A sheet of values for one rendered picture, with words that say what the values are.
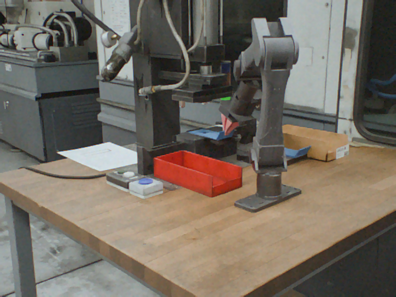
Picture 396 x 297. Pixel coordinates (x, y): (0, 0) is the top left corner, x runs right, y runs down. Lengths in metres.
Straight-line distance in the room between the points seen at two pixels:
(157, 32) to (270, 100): 0.61
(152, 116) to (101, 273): 1.30
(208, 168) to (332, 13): 0.88
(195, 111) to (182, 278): 1.78
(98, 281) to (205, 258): 1.80
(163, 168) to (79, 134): 3.38
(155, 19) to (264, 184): 0.71
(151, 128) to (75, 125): 3.00
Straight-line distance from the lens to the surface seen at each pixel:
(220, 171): 1.40
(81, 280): 2.77
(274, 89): 1.17
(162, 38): 1.64
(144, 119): 1.78
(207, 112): 2.55
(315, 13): 2.08
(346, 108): 1.95
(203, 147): 1.56
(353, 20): 1.92
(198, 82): 1.56
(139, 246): 1.04
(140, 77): 1.76
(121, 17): 3.21
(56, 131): 4.65
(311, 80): 2.09
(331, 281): 2.25
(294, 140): 1.68
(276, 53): 1.14
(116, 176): 1.39
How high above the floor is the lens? 1.36
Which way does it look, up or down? 16 degrees down
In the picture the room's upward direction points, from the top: 1 degrees counter-clockwise
